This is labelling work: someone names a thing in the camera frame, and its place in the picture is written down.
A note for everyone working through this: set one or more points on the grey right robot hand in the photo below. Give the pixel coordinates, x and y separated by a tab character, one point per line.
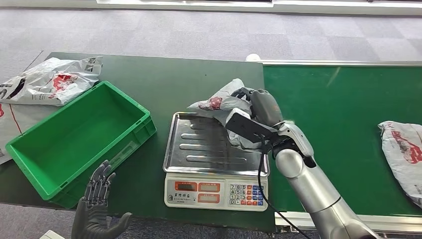
265	105

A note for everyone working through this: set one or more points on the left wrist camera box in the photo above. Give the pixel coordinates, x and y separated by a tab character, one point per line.
52	235

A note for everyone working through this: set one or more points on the dark green table board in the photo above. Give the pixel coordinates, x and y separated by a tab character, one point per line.
171	82

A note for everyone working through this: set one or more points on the green plastic crate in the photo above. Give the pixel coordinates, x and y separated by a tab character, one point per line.
79	132

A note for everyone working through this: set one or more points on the white mailer bag red line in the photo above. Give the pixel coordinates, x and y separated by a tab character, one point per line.
19	122

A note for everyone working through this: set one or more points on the white conveyor end cap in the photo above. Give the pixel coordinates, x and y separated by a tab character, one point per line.
253	57

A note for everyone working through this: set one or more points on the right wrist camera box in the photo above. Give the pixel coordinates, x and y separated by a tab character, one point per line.
247	127

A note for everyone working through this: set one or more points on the white electronic scale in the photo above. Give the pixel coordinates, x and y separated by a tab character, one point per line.
201	193

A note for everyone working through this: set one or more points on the white skirting ledge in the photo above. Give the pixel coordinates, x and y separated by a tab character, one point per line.
329	8

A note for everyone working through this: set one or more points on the steel weighing pan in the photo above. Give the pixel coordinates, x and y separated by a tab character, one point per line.
204	148

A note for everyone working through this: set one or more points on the grey mailer bag red print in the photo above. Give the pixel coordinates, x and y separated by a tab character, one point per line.
221	102
404	155
49	82

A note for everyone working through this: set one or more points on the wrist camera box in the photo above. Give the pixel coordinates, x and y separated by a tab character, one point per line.
247	127
52	235

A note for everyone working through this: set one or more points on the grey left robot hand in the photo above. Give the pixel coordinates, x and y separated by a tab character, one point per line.
92	214

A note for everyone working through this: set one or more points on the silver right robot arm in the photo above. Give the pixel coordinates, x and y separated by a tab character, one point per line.
313	184

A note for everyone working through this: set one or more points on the aluminium conveyor frame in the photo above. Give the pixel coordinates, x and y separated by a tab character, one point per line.
329	62

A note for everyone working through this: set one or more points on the green conveyor belt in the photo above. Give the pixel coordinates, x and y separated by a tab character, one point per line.
329	132

